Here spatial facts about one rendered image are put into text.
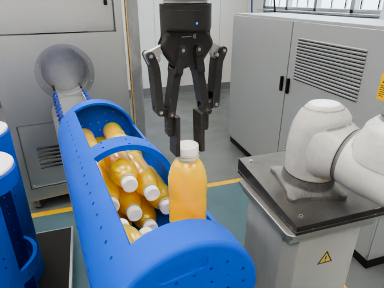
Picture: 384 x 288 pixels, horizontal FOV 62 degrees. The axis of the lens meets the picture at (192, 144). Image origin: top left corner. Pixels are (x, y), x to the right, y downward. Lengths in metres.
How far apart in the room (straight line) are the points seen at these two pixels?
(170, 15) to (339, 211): 0.74
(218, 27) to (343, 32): 3.92
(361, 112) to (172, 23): 1.76
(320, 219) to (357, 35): 1.41
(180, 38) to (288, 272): 0.79
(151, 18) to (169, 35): 5.12
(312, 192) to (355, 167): 0.19
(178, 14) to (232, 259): 0.39
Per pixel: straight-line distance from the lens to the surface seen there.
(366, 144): 0.85
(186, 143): 0.55
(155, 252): 0.51
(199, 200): 0.57
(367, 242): 2.31
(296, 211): 0.96
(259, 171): 1.09
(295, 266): 1.05
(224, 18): 5.98
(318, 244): 1.04
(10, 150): 1.71
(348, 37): 2.20
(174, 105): 0.50
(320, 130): 0.90
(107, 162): 0.89
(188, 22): 0.46
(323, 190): 1.01
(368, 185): 0.87
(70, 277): 2.07
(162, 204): 0.88
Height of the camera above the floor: 1.57
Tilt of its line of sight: 24 degrees down
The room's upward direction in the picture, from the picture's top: straight up
